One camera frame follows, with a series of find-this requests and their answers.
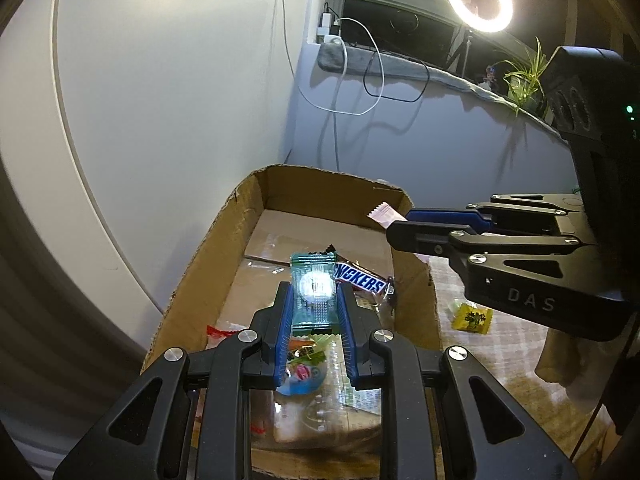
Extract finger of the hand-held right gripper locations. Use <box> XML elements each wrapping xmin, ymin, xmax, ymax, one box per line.
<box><xmin>405</xmin><ymin>192</ymin><xmax>586</xmax><ymax>235</ymax></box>
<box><xmin>386</xmin><ymin>221</ymin><xmax>601</xmax><ymax>281</ymax></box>

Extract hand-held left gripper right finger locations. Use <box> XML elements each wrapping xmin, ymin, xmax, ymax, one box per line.
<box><xmin>336</xmin><ymin>284</ymin><xmax>581</xmax><ymax>480</ymax></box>

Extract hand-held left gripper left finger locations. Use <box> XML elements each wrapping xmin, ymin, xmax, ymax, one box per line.
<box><xmin>52</xmin><ymin>282</ymin><xmax>296</xmax><ymax>480</ymax></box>

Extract teal snack packet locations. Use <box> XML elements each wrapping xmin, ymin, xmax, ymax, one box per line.
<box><xmin>290</xmin><ymin>251</ymin><xmax>337</xmax><ymax>336</ymax></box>

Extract small pink packet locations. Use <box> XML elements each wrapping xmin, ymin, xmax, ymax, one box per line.
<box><xmin>366</xmin><ymin>202</ymin><xmax>408</xmax><ymax>233</ymax></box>

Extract colourful candy packet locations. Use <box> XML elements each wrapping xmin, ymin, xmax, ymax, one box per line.
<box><xmin>277</xmin><ymin>337</ymin><xmax>331</xmax><ymax>397</ymax></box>

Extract large brown chocolate bar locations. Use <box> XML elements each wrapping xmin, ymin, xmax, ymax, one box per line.
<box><xmin>325</xmin><ymin>245</ymin><xmax>396</xmax><ymax>297</ymax></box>

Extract red and clear snack packet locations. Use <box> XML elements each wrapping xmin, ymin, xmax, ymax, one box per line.
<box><xmin>206</xmin><ymin>324</ymin><xmax>241</xmax><ymax>348</ymax></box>

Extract clear packet of crackers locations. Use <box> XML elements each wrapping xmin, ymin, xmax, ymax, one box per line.
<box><xmin>320</xmin><ymin>335</ymin><xmax>386</xmax><ymax>416</ymax></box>

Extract cardboard box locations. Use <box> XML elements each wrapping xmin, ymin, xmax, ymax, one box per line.
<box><xmin>140</xmin><ymin>164</ymin><xmax>443</xmax><ymax>480</ymax></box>

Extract yellow candy packet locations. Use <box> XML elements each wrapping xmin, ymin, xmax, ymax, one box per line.
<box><xmin>451</xmin><ymin>299</ymin><xmax>495</xmax><ymax>333</ymax></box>

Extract potted spider plant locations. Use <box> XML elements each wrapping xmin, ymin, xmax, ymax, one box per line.
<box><xmin>492</xmin><ymin>36</ymin><xmax>556</xmax><ymax>118</ymax></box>

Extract grey windowsill cloth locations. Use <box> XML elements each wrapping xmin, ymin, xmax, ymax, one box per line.
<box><xmin>316</xmin><ymin>40</ymin><xmax>571</xmax><ymax>146</ymax></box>

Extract beige cloth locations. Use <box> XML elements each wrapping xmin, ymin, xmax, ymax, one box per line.
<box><xmin>534</xmin><ymin>327</ymin><xmax>608</xmax><ymax>403</ymax></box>

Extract black tripod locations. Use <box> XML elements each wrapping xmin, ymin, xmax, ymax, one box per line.
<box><xmin>450</xmin><ymin>30</ymin><xmax>476</xmax><ymax>78</ymax></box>

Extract white charging cable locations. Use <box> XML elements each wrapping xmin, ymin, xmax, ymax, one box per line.
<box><xmin>280</xmin><ymin>0</ymin><xmax>386</xmax><ymax>117</ymax></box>

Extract white wall chargers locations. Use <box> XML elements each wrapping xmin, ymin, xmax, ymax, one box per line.
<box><xmin>316</xmin><ymin>2</ymin><xmax>346</xmax><ymax>46</ymax></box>

